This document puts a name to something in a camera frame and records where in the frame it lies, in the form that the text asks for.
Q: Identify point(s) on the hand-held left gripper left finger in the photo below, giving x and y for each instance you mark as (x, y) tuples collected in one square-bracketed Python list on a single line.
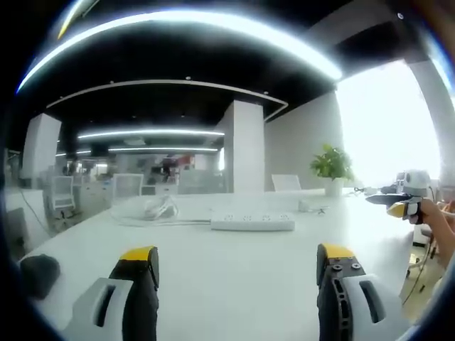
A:
[(140, 284)]

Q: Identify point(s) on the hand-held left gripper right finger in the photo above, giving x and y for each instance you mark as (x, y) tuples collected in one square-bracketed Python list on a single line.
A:
[(332, 284)]

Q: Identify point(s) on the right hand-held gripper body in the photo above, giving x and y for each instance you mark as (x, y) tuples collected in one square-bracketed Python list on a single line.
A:
[(416, 183)]

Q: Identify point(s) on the white power strip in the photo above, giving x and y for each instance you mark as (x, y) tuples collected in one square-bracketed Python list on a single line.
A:
[(253, 220)]

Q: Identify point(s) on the white desk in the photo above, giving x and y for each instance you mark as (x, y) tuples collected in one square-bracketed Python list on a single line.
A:
[(241, 270)]

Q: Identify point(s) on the thin ceiling light strip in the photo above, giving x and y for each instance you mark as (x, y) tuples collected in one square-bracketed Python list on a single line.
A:
[(149, 133)]

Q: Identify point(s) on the long ceiling light strip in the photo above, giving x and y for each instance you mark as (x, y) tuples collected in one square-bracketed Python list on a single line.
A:
[(185, 32)]

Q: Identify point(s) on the person's right hand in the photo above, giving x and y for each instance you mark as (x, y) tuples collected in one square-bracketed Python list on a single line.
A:
[(430, 213)]

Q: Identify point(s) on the green potted plant white pot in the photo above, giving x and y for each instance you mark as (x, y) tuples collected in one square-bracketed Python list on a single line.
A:
[(333, 167)]

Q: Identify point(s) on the white chair backrest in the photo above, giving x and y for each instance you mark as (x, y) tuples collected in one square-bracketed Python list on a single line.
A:
[(286, 183)]

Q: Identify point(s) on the white mesh office chair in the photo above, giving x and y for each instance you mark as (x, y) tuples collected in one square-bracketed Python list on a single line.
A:
[(128, 184), (62, 193)]

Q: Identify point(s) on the black lumpy object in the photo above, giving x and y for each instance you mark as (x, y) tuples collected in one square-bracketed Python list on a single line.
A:
[(39, 273)]

